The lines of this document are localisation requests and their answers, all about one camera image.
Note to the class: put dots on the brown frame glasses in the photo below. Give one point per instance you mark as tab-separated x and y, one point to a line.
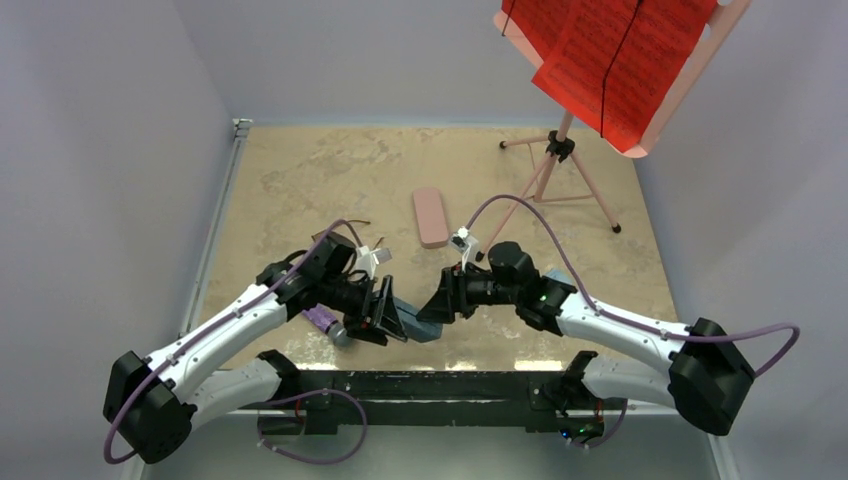
353	227

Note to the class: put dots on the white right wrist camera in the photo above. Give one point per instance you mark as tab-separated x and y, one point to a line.
466	244

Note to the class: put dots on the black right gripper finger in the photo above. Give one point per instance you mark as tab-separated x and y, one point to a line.
448	283
440	308

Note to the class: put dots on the red sheet music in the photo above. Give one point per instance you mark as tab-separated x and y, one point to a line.
609	63

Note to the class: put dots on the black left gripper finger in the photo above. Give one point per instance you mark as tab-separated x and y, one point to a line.
387	308
385	327

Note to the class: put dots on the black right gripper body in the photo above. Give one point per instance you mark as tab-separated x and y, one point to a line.
473	290

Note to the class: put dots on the crumpled light blue cloth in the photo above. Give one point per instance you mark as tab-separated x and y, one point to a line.
559	275

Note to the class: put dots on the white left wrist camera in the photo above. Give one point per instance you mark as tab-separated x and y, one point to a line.
369	259

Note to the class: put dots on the aluminium frame rail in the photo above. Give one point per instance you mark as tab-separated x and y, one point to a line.
198	287

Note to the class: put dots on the pink glasses case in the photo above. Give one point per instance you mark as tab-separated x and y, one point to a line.
430	217

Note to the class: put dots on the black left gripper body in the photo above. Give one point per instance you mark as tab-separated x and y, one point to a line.
372	316

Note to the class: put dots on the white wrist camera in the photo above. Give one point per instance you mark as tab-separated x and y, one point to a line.
466	244
369	259

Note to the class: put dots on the grey glasses case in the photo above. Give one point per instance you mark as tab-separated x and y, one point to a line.
421	332

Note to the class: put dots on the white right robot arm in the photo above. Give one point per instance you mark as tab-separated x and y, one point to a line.
695	369

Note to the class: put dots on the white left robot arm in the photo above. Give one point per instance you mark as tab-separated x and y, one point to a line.
154	401

